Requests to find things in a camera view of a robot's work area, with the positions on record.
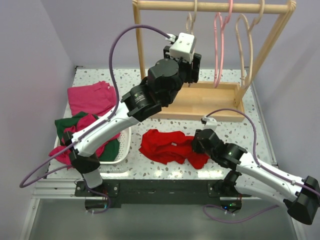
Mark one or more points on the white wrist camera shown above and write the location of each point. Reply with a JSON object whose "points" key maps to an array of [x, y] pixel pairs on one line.
{"points": [[209, 123], [182, 46]]}

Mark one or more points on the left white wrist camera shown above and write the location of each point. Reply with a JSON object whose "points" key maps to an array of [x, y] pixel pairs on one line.
{"points": [[182, 46]]}

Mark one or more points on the dark green t shirt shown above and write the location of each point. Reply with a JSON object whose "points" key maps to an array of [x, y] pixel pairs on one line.
{"points": [[76, 123]]}

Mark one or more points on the folded pink t shirt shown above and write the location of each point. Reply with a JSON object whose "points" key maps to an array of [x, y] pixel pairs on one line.
{"points": [[96, 99]]}

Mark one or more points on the left beige hanger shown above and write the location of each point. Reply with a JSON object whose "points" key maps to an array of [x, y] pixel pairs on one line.
{"points": [[191, 18]]}

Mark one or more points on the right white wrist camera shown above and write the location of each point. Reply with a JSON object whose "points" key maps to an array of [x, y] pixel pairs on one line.
{"points": [[209, 123]]}

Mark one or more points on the wooden clothes rack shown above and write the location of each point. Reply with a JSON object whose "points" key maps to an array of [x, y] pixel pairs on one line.
{"points": [[194, 101]]}

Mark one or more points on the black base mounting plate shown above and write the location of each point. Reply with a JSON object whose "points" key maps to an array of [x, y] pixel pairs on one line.
{"points": [[165, 191]]}

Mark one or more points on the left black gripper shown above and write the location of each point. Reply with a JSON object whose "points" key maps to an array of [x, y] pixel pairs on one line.
{"points": [[193, 68]]}

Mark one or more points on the pink hanger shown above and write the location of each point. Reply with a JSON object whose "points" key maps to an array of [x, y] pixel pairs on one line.
{"points": [[219, 51]]}

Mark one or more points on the white perforated plastic basket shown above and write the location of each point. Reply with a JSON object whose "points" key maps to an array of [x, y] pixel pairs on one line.
{"points": [[122, 145]]}

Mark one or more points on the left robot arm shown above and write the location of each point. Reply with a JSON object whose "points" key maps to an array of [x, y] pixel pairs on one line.
{"points": [[157, 90]]}

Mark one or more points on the red t shirt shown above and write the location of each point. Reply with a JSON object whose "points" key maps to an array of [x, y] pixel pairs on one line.
{"points": [[167, 147]]}

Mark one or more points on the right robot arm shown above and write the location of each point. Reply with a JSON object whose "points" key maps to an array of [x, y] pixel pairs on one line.
{"points": [[250, 176]]}

